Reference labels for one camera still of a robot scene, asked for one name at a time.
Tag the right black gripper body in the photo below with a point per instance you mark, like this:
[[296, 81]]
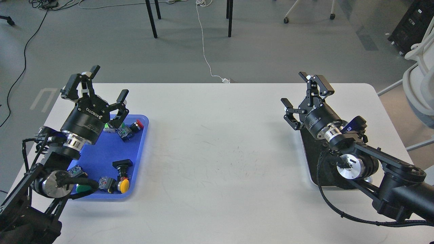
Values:
[[322, 122]]

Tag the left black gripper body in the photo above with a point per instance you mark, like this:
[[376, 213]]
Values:
[[85, 123]]

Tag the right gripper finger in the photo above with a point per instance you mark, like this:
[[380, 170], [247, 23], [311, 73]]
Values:
[[289, 116], [318, 88]]

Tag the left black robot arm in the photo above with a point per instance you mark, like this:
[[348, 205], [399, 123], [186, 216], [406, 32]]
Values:
[[30, 213]]

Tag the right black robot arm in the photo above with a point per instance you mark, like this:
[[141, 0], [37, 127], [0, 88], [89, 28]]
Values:
[[337, 152]]

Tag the blue plastic tray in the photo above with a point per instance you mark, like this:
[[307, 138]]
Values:
[[97, 160]]

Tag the white chair base wheels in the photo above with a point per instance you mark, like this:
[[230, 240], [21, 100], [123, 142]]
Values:
[[298, 8]]

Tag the black table leg left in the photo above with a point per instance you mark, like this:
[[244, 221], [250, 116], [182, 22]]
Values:
[[151, 17]]

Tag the black table leg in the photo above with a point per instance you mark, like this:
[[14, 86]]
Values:
[[151, 17], [229, 15]]

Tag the white office chair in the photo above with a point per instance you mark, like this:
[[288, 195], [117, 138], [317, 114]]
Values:
[[418, 80]]

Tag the black table leg right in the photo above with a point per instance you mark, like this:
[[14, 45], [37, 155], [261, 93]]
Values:
[[229, 15]]

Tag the black equipment case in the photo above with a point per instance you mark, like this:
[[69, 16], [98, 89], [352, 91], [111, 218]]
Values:
[[412, 27]]

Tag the green white switch part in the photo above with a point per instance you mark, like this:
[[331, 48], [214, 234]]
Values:
[[109, 129]]

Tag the red push button switch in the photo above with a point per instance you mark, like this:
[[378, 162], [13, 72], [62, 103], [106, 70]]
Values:
[[126, 132]]

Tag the green push button switch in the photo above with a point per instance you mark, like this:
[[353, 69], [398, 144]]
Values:
[[78, 172]]

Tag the black push button switch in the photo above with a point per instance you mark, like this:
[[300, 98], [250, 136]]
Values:
[[122, 167]]

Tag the yellow push button switch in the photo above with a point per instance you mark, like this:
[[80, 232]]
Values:
[[111, 185]]

